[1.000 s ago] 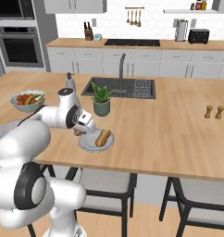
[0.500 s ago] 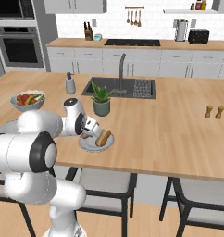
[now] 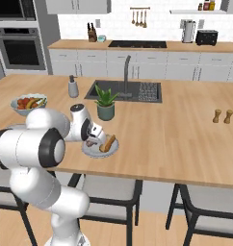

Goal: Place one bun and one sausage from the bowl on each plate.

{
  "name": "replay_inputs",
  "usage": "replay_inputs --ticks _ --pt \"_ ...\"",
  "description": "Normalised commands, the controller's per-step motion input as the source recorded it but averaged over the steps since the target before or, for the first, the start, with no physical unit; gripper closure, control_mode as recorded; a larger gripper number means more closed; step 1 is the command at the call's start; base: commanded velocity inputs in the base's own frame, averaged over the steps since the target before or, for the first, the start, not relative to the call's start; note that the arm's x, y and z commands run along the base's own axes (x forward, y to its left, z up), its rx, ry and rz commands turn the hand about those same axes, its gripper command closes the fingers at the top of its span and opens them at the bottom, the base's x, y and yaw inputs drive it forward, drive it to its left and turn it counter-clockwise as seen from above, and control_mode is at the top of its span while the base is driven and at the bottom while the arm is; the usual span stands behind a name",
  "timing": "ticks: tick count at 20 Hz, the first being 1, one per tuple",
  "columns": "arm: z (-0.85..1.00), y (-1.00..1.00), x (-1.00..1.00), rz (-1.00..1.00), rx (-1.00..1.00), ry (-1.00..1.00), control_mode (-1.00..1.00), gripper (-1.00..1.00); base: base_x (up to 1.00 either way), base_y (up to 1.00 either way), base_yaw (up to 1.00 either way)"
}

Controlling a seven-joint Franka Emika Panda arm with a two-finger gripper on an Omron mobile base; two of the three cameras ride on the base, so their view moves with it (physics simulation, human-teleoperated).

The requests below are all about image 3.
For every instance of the brown long bun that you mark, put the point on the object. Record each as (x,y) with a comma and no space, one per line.
(108,143)

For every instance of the red food pieces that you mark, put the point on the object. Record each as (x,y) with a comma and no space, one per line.
(23,103)

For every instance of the black toaster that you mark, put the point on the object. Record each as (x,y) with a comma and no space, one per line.
(206,37)

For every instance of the small teal cup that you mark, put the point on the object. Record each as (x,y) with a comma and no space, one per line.
(102,38)

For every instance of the yellow food piece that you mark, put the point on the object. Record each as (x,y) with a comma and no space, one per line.
(32,102)

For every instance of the black hob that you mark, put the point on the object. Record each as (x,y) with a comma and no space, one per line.
(137,44)

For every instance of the wooden rail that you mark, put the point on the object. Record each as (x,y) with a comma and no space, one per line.
(140,8)

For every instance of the black chair grey seat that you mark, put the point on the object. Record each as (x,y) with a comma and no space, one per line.
(1,193)
(108,195)
(214,205)

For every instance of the dark grey tap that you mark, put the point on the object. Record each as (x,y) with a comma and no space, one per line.
(125,73)

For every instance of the white wall shelf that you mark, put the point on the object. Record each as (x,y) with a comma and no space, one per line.
(198,12)

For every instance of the white wall cupboards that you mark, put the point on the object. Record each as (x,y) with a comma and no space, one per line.
(76,6)

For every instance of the white base cupboards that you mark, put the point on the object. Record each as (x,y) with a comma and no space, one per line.
(153,65)

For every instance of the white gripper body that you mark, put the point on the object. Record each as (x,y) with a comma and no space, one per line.
(100,137)

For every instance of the wooden shaker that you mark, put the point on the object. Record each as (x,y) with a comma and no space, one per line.
(217,116)
(228,117)

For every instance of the dark red sausage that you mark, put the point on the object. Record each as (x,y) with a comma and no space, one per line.
(90,142)

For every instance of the grey soap dispenser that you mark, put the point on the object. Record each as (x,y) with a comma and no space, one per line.
(73,88)

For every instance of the steel oven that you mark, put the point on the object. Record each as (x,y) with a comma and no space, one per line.
(22,48)

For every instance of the grey round plate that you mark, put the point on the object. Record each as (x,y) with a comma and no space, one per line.
(99,153)

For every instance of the green food piece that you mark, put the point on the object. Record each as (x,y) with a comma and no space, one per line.
(42,102)

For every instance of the dark brown jar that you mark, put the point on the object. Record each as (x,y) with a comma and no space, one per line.
(200,6)

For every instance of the red jar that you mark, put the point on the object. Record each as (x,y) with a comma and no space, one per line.
(206,5)

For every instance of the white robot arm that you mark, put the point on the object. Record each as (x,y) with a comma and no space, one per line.
(31,150)

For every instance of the wooden knife block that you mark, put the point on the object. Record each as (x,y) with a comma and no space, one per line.
(92,34)

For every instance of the green plant in grey pot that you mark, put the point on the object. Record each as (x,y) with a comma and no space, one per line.
(106,109)

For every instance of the pale blue bowl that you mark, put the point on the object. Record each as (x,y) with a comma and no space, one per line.
(20,111)

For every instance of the black sink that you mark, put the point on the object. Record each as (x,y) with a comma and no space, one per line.
(105,89)

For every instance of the yellow jar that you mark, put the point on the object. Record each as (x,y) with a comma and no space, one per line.
(212,5)

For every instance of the hanging wooden tool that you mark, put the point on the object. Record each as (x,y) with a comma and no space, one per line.
(133,18)
(137,18)
(141,19)
(144,20)

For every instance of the black microwave oven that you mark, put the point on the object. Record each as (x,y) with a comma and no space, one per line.
(12,9)

